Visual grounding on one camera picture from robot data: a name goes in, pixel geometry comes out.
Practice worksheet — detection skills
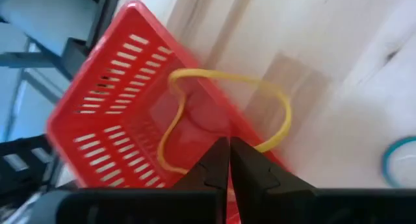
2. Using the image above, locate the teal rubber band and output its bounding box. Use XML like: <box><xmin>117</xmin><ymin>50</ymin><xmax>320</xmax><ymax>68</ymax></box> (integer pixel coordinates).
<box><xmin>380</xmin><ymin>135</ymin><xmax>416</xmax><ymax>189</ymax></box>

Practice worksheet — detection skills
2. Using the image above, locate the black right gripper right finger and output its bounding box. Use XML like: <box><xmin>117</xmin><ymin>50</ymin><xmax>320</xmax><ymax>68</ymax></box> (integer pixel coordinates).
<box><xmin>230</xmin><ymin>136</ymin><xmax>316</xmax><ymax>224</ymax></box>

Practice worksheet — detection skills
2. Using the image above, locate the red slotted plastic basket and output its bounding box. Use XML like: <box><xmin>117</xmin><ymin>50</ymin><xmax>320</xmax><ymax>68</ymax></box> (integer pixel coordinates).
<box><xmin>45</xmin><ymin>0</ymin><xmax>290</xmax><ymax>224</ymax></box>

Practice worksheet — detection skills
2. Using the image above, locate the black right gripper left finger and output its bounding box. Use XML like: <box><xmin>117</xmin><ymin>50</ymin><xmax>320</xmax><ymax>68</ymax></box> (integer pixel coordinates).
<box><xmin>172</xmin><ymin>136</ymin><xmax>230</xmax><ymax>224</ymax></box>

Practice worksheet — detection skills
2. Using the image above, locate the yellow rubber band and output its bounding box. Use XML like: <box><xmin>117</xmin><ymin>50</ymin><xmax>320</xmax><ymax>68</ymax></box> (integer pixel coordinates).
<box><xmin>157</xmin><ymin>68</ymin><xmax>293</xmax><ymax>175</ymax></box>

